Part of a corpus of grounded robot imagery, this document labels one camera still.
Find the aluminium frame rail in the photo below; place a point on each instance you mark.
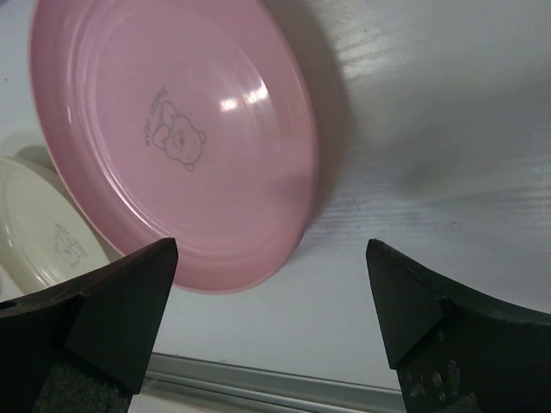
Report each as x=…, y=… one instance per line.
x=218, y=385

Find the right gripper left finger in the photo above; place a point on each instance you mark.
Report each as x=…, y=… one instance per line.
x=84, y=345

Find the pink plate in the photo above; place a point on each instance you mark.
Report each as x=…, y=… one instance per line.
x=182, y=119

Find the cream plate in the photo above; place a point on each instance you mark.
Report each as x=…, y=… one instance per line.
x=45, y=240

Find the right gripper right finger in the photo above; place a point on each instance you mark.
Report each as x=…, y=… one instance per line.
x=454, y=348

